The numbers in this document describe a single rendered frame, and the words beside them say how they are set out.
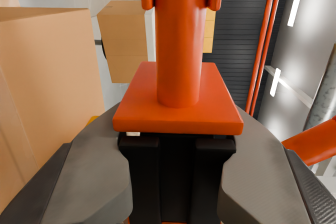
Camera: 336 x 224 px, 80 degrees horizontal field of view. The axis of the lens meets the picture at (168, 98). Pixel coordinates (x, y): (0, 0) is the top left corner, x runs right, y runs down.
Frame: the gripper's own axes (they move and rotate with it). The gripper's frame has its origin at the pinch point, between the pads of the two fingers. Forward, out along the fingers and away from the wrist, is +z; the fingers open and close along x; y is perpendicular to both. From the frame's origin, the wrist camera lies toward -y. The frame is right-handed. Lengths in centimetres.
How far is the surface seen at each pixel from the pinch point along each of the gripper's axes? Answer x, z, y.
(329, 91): 363, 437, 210
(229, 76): 287, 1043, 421
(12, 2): -66, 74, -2
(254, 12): 363, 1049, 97
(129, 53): -39, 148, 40
